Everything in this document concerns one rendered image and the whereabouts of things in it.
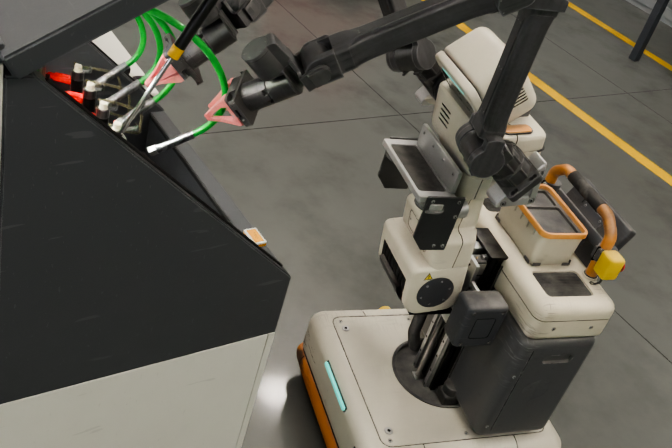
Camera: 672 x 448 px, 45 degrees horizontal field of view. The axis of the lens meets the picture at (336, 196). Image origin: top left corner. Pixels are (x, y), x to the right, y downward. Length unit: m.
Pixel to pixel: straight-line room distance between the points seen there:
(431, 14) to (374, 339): 1.37
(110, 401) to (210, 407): 0.27
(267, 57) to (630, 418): 2.24
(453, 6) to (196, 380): 0.92
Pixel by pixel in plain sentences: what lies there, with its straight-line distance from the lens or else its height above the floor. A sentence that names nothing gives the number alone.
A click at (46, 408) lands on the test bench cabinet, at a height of 0.75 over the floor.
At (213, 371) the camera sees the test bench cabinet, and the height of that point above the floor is 0.72.
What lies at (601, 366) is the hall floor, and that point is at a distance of 3.43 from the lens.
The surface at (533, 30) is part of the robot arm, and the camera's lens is 1.59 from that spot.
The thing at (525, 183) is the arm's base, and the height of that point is 1.19.
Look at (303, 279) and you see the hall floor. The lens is 3.19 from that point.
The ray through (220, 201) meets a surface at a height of 0.95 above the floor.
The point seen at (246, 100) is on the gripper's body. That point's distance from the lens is 1.54.
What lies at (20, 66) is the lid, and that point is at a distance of 1.15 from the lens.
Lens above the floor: 2.02
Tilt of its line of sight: 33 degrees down
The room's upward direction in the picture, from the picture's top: 17 degrees clockwise
